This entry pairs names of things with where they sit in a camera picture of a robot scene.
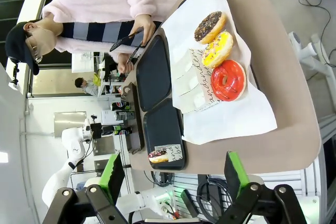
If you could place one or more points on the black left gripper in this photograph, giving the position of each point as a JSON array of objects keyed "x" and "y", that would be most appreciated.
[{"x": 96, "y": 129}]

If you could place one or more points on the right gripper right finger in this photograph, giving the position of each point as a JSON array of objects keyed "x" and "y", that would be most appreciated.
[{"x": 233, "y": 174}]

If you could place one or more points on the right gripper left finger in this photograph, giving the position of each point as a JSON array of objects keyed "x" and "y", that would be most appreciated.
[{"x": 113, "y": 176}]

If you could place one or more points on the red glazed donut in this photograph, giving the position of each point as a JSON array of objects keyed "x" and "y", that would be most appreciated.
[{"x": 233, "y": 87}]

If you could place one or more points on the black perforated serving tongs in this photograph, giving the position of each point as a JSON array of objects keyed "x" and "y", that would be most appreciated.
[{"x": 116, "y": 44}]

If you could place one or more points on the yellow sprinkled donut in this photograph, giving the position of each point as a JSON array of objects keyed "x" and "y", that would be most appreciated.
[{"x": 210, "y": 56}]

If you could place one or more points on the chocolate glazed donut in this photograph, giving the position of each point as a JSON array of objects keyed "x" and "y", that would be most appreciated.
[{"x": 202, "y": 33}]

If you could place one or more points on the person's left forearm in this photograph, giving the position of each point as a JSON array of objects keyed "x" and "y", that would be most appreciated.
[{"x": 147, "y": 3}]

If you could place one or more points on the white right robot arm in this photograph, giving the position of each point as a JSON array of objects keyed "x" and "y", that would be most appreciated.
[{"x": 141, "y": 199}]

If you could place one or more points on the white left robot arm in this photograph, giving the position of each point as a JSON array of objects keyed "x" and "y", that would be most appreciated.
[{"x": 71, "y": 148}]

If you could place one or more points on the person's right hand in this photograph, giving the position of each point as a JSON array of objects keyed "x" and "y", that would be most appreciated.
[{"x": 125, "y": 64}]

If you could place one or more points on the person's left hand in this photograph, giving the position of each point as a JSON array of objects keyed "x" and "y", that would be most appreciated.
[{"x": 147, "y": 27}]

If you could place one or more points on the white box appliance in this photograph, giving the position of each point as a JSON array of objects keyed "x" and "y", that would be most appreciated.
[{"x": 109, "y": 117}]

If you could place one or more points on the seated background person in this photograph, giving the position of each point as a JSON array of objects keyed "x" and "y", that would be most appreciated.
[{"x": 80, "y": 82}]

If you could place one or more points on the large white paper sheet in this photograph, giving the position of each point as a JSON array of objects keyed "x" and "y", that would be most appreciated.
[{"x": 236, "y": 119}]

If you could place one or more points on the black plastic serving tray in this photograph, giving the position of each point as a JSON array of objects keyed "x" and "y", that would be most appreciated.
[
  {"x": 153, "y": 77},
  {"x": 162, "y": 127}
]

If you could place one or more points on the eyeglasses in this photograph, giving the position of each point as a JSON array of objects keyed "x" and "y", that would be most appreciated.
[{"x": 36, "y": 57}]

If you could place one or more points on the navy grey striped shirt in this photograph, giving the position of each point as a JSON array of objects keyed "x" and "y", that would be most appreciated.
[{"x": 92, "y": 31}]

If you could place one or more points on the beige face mask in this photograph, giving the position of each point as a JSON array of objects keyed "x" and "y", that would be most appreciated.
[{"x": 44, "y": 40}]

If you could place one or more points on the black cap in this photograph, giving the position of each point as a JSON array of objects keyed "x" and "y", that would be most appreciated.
[{"x": 15, "y": 43}]

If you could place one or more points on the white tubular stand base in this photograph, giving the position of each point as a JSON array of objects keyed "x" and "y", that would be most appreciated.
[{"x": 309, "y": 53}]

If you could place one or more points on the grey metal wall panel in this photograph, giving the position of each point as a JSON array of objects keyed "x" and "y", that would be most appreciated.
[{"x": 69, "y": 124}]

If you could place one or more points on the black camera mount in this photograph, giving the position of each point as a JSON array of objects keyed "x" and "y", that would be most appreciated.
[{"x": 14, "y": 72}]

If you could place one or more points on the aluminium table frame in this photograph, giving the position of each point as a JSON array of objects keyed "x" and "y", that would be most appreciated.
[{"x": 326, "y": 129}]

